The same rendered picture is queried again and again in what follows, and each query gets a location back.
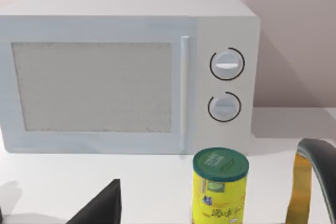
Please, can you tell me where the small pale microwave knob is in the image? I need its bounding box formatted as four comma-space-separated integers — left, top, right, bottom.
210, 95, 239, 120

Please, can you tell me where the pale microwave door handle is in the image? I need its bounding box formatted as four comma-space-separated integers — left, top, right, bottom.
180, 35, 190, 154

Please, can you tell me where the pale microwave oven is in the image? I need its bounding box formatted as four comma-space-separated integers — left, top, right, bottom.
0, 0, 261, 156

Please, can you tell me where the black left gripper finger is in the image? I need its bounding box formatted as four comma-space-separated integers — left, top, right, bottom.
65, 178, 123, 224

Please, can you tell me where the pale microwave door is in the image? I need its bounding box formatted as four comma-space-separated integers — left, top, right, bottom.
0, 15, 197, 155

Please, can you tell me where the yellow can with green lid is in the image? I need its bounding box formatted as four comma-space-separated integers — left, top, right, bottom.
191, 147, 249, 224

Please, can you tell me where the large pale microwave knob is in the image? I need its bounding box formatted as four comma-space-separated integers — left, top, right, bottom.
212, 51, 243, 78

